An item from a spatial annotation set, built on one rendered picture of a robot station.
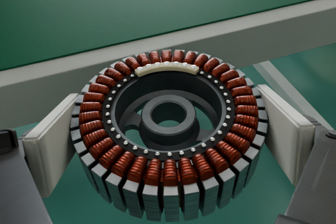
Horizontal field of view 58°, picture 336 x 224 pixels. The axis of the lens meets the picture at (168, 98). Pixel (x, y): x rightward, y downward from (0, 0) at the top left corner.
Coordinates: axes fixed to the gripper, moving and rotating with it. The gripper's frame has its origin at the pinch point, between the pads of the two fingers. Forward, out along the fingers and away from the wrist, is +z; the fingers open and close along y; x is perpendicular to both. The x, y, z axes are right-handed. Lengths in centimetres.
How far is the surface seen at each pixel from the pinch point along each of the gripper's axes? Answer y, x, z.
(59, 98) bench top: -9.6, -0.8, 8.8
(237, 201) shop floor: 19, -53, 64
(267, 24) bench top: 9.7, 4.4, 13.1
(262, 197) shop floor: 27, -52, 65
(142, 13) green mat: -2.3, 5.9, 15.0
